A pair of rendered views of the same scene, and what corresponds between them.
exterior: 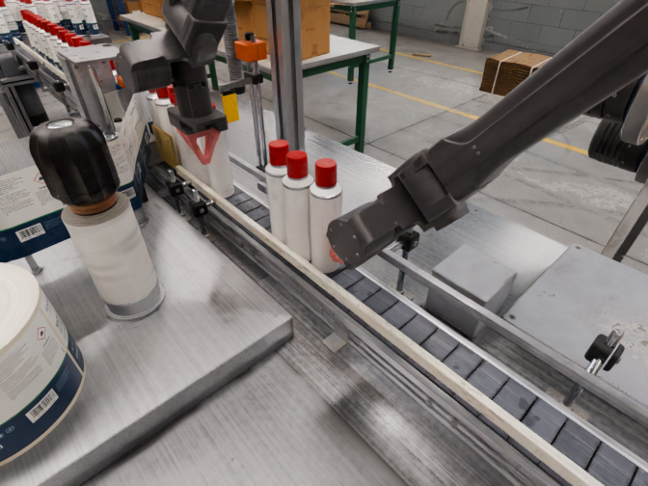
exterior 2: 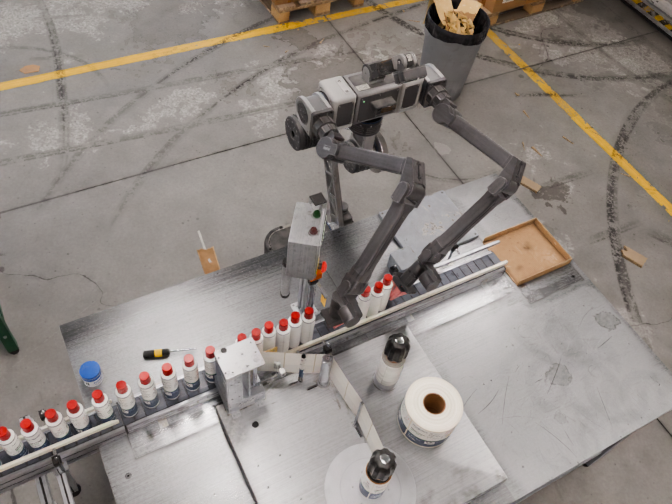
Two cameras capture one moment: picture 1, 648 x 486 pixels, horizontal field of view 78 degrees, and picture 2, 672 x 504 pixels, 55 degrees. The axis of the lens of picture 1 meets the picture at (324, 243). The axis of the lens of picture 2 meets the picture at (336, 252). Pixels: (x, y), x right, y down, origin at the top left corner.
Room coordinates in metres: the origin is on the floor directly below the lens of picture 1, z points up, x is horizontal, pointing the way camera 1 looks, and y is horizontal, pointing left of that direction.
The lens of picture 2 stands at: (0.59, 1.44, 3.03)
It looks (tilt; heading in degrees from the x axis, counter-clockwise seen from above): 52 degrees down; 276
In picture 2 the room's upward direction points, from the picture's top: 10 degrees clockwise
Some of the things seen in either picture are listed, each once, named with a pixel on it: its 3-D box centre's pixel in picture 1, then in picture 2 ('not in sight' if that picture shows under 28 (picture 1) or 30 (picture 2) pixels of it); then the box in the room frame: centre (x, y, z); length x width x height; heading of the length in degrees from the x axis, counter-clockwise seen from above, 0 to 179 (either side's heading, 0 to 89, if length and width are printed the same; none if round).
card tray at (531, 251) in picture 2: not in sight; (527, 250); (-0.04, -0.52, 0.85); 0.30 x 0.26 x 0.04; 42
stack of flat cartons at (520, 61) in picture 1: (523, 75); not in sight; (4.27, -2.05, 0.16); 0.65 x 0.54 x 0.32; 47
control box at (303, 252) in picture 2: not in sight; (306, 241); (0.83, 0.16, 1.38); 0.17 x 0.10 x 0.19; 97
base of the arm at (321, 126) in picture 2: not in sight; (325, 129); (0.89, -0.30, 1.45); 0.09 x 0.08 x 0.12; 42
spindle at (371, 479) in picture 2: not in sight; (377, 474); (0.42, 0.71, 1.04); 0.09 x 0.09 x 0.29
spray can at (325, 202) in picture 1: (325, 219); (383, 292); (0.53, 0.00, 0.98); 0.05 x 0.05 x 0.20
